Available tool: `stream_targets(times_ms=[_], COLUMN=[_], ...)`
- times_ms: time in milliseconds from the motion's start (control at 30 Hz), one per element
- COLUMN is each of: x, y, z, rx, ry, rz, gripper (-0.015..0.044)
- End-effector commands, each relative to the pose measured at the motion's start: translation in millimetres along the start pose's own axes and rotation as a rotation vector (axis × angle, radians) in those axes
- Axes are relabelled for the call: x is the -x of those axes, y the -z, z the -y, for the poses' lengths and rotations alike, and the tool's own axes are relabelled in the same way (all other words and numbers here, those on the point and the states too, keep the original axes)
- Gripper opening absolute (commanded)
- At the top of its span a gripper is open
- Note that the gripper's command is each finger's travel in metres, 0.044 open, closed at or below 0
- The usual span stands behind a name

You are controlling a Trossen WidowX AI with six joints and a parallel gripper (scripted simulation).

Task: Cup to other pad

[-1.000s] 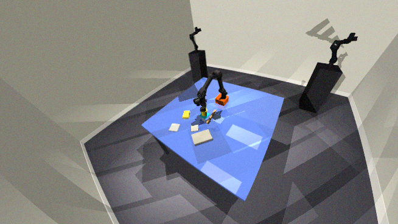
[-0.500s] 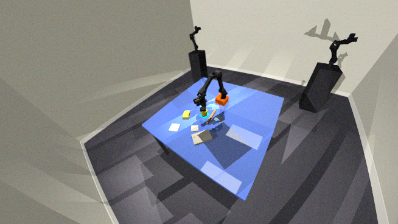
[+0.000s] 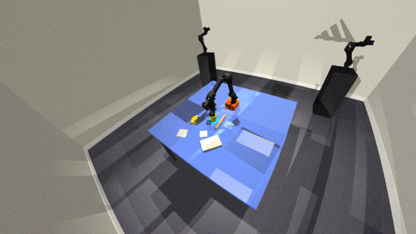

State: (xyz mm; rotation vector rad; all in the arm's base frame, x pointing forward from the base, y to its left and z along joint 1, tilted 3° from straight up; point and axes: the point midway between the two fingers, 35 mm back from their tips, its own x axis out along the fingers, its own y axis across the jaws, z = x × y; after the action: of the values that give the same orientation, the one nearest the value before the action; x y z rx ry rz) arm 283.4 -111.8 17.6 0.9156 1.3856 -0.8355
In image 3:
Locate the yellow rectangular block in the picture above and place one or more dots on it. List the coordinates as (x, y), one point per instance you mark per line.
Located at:
(194, 120)

